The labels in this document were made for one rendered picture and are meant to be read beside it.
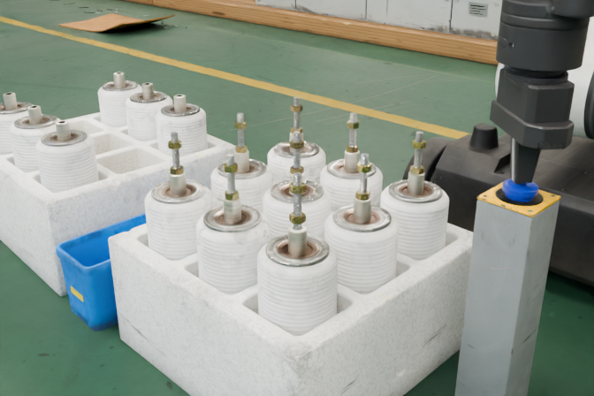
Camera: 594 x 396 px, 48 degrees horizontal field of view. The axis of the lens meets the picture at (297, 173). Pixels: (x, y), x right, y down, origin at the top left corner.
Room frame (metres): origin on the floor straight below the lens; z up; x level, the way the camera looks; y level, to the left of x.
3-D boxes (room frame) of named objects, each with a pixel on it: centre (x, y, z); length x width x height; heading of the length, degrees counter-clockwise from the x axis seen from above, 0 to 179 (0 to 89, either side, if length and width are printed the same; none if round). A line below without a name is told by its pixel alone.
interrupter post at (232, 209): (0.77, 0.08, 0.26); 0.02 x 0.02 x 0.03
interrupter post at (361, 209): (0.77, -0.08, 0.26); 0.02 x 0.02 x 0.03
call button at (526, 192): (0.71, -0.26, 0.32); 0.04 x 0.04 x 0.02
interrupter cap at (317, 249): (0.69, 0.00, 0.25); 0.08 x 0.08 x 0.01
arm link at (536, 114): (0.71, -0.26, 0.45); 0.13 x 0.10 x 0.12; 7
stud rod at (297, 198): (0.69, 0.00, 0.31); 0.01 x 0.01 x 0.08
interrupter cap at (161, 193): (0.86, 0.17, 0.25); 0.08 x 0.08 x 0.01
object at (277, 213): (0.86, 0.00, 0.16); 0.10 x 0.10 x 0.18
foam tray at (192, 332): (0.86, 0.00, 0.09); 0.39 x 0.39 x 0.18; 45
